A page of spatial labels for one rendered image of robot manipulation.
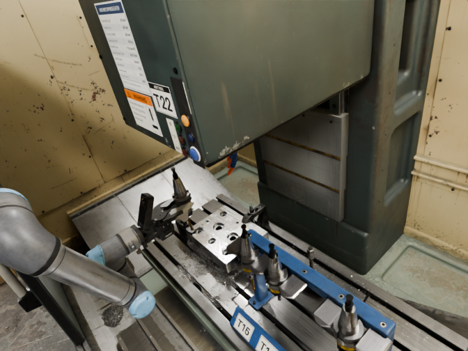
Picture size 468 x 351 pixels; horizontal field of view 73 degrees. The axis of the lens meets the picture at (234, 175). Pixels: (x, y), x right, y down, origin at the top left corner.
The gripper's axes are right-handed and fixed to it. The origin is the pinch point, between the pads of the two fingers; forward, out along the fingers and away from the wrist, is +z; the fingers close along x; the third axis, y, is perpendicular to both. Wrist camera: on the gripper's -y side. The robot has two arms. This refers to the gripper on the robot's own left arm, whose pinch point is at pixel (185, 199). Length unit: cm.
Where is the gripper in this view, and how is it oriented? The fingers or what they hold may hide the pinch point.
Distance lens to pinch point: 112.1
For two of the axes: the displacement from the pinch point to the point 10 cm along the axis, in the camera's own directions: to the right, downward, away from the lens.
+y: 1.8, 8.2, 5.4
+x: 6.4, 3.2, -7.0
